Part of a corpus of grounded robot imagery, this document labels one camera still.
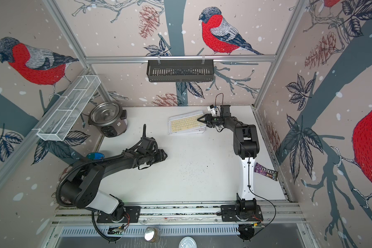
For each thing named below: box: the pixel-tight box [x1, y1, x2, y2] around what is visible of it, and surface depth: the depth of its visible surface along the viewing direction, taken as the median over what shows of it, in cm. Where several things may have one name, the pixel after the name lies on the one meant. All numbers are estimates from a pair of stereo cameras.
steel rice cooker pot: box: [87, 101, 128, 138], surface depth 98 cm
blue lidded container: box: [86, 151, 105, 161], surface depth 86 cm
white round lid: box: [178, 236, 197, 248], surface depth 63 cm
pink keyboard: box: [167, 124, 207, 135], surface depth 103 cm
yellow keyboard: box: [167, 110, 207, 135], surface depth 105 cm
